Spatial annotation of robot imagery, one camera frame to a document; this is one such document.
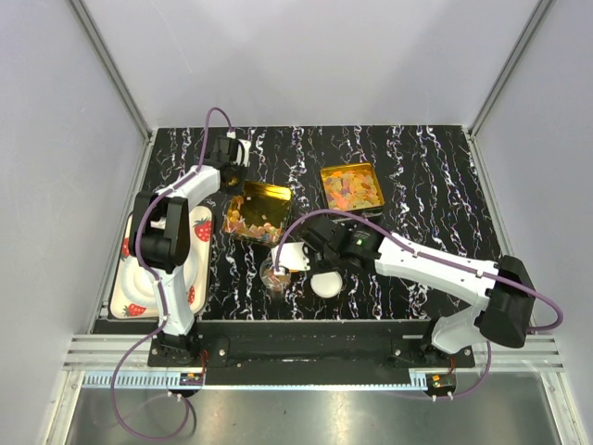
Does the white jar lid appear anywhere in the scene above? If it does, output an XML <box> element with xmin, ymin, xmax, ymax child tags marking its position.
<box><xmin>310</xmin><ymin>272</ymin><xmax>343</xmax><ymax>299</ymax></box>

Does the left aluminium frame post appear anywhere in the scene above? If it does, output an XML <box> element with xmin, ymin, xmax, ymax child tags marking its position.
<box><xmin>67</xmin><ymin>0</ymin><xmax>152</xmax><ymax>141</ymax></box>

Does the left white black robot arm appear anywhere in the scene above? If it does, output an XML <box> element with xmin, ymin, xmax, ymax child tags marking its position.
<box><xmin>129</xmin><ymin>133</ymin><xmax>251</xmax><ymax>367</ymax></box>

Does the gold tin with lollipops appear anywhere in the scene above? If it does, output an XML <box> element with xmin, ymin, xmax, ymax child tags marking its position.
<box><xmin>222</xmin><ymin>181</ymin><xmax>293</xmax><ymax>247</ymax></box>

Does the strawberry pattern tray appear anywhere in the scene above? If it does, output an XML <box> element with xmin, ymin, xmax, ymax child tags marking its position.
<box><xmin>108</xmin><ymin>206</ymin><xmax>213</xmax><ymax>320</ymax></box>

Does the small clear cup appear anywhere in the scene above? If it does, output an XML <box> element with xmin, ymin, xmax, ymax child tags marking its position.
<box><xmin>150</xmin><ymin>218</ymin><xmax>167</xmax><ymax>230</ymax></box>

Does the aluminium rail base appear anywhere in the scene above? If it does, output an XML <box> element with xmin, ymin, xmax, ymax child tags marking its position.
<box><xmin>63</xmin><ymin>335</ymin><xmax>564</xmax><ymax>391</ymax></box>

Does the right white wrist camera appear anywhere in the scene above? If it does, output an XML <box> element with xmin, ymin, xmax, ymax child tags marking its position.
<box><xmin>271</xmin><ymin>242</ymin><xmax>310</xmax><ymax>274</ymax></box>

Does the purple cable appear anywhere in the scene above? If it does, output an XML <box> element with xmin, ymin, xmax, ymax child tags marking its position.
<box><xmin>108</xmin><ymin>106</ymin><xmax>235</xmax><ymax>439</ymax></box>
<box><xmin>275</xmin><ymin>209</ymin><xmax>566</xmax><ymax>401</ymax></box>

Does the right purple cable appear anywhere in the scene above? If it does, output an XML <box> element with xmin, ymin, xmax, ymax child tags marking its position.
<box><xmin>275</xmin><ymin>209</ymin><xmax>566</xmax><ymax>401</ymax></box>

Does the white paper plate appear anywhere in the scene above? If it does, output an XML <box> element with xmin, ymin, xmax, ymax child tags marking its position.
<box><xmin>120</xmin><ymin>251</ymin><xmax>199</xmax><ymax>309</ymax></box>

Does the clear plastic jar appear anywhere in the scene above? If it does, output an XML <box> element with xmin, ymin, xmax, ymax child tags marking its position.
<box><xmin>259</xmin><ymin>257</ymin><xmax>291</xmax><ymax>302</ymax></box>

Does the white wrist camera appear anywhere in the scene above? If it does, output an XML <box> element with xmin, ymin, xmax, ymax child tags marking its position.
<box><xmin>271</xmin><ymin>242</ymin><xmax>310</xmax><ymax>274</ymax></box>
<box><xmin>226</xmin><ymin>131</ymin><xmax>251</xmax><ymax>167</ymax></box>

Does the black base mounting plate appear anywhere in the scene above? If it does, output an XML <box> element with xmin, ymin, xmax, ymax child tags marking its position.
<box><xmin>146</xmin><ymin>320</ymin><xmax>472</xmax><ymax>368</ymax></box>

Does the gold tin with gummies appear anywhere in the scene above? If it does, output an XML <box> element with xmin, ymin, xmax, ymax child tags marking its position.
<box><xmin>320</xmin><ymin>162</ymin><xmax>385</xmax><ymax>218</ymax></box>

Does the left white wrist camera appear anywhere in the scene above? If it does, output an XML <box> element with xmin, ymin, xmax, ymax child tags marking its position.
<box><xmin>226</xmin><ymin>131</ymin><xmax>251</xmax><ymax>167</ymax></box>

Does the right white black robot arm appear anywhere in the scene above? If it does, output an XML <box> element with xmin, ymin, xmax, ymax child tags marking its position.
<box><xmin>298</xmin><ymin>216</ymin><xmax>535</xmax><ymax>368</ymax></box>

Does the right aluminium frame post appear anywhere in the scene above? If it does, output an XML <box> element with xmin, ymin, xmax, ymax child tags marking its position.
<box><xmin>468</xmin><ymin>0</ymin><xmax>556</xmax><ymax>137</ymax></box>

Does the black marble pattern mat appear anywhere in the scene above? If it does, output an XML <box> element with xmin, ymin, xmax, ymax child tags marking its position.
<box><xmin>138</xmin><ymin>124</ymin><xmax>523</xmax><ymax>322</ymax></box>

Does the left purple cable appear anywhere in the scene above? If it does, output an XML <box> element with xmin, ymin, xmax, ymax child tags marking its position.
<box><xmin>108</xmin><ymin>106</ymin><xmax>235</xmax><ymax>439</ymax></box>

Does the aluminium frame post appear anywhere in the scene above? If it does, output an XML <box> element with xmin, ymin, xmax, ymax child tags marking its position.
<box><xmin>67</xmin><ymin>0</ymin><xmax>152</xmax><ymax>141</ymax></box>
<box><xmin>468</xmin><ymin>0</ymin><xmax>556</xmax><ymax>137</ymax></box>

